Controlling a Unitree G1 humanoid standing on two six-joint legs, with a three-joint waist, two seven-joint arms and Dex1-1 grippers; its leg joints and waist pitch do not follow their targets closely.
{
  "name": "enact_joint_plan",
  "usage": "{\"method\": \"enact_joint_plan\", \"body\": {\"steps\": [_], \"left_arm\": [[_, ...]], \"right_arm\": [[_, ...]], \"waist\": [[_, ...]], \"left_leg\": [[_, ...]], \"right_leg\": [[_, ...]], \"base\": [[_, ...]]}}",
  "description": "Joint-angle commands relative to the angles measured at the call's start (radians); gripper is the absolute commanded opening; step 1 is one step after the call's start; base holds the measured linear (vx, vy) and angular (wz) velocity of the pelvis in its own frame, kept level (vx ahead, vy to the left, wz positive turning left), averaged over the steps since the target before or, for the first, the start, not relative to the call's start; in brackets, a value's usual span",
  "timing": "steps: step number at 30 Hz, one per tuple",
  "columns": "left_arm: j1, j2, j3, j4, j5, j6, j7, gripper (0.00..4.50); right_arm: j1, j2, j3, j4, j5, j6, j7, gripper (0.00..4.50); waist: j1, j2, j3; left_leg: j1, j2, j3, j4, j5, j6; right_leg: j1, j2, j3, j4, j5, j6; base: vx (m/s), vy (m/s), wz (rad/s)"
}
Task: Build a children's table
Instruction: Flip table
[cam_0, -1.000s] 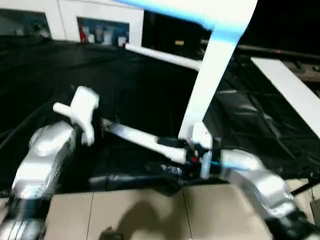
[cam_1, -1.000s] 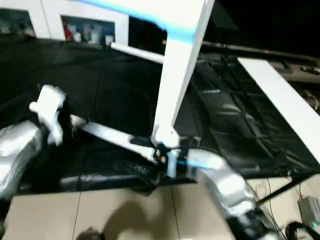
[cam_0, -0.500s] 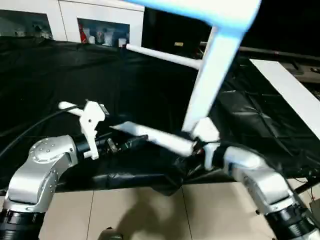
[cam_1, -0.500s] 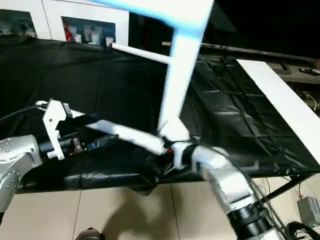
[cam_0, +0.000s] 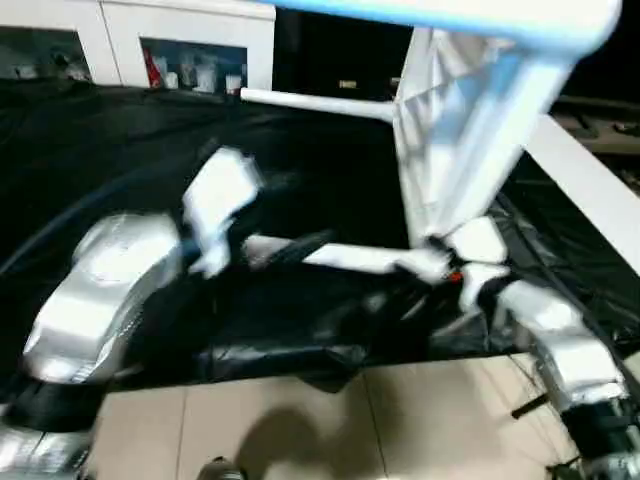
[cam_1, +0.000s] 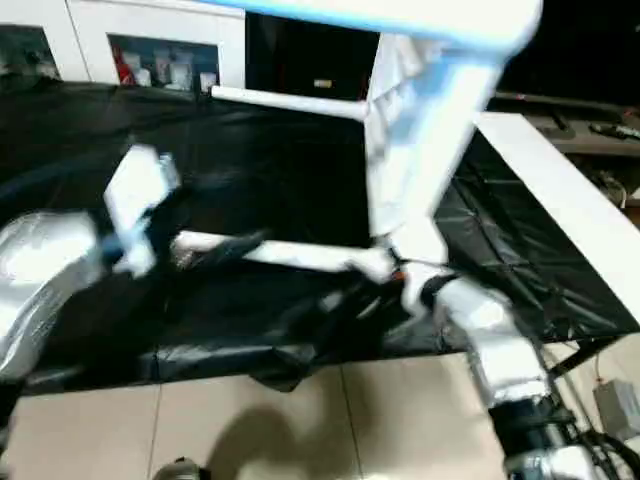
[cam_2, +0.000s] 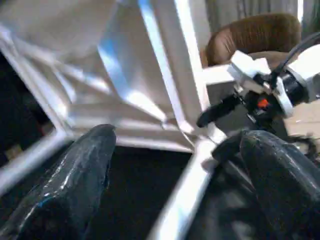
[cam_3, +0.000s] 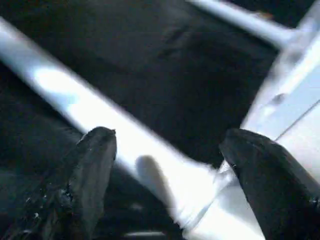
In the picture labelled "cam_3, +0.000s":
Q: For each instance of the white plastic table top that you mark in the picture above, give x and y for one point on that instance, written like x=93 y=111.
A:
x=287 y=100

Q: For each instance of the black work mat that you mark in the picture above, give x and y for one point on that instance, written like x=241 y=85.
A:
x=162 y=62

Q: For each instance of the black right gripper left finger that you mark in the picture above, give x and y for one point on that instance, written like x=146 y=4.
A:
x=85 y=180

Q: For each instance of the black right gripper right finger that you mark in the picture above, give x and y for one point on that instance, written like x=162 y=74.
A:
x=275 y=180

